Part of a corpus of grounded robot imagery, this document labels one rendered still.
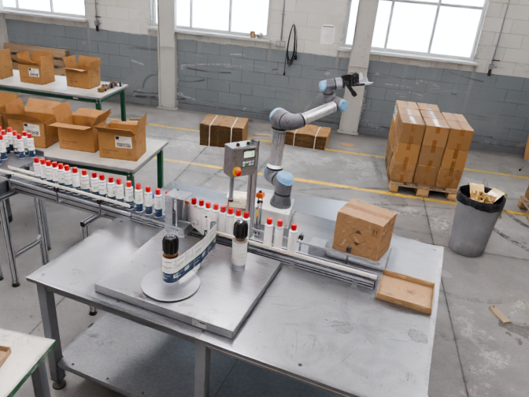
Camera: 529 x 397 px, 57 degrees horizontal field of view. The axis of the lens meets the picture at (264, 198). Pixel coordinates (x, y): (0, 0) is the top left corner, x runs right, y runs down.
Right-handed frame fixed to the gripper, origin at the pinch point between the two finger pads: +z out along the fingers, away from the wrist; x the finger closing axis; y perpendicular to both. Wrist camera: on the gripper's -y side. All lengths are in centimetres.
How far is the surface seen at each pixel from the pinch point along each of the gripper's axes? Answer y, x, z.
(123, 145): -41, 82, -199
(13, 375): -55, -169, -204
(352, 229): -70, -75, -36
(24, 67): 7, 337, -367
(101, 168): -53, 68, -220
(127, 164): -55, 73, -199
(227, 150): -11, -59, -102
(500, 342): -201, -59, 73
